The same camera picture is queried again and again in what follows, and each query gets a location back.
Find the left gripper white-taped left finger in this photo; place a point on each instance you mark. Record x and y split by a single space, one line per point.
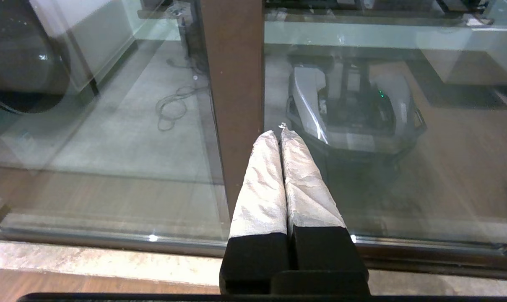
257 201

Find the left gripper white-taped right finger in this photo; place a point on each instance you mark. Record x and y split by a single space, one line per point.
308 201

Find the brown-framed sliding glass door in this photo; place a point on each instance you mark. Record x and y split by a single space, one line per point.
446 167

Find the brown-framed fixed glass panel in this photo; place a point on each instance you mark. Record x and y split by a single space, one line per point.
232 84

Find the dark front-load washing machine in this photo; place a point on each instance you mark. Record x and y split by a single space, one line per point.
22 63

